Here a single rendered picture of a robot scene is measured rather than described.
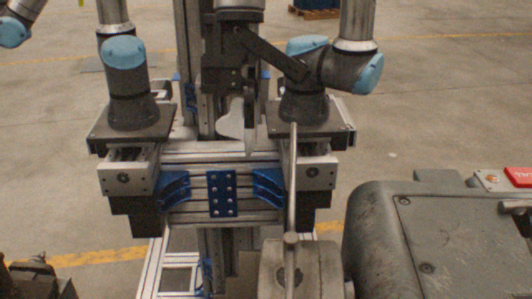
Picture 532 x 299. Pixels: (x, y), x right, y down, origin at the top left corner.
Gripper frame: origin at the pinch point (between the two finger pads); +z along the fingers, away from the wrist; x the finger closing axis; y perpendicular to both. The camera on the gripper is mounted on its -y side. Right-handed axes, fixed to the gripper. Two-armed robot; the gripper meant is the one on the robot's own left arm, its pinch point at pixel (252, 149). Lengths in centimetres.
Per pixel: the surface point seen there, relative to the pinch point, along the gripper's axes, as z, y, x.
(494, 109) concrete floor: 29, -208, -353
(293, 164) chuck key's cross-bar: 2.8, -6.2, -2.4
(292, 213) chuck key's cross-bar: 8.5, -6.2, 4.5
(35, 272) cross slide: 37, 54, -23
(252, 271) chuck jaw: 21.4, 0.0, -1.7
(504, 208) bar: 10.2, -42.5, -4.7
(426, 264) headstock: 15.4, -26.2, 6.1
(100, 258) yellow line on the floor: 96, 97, -147
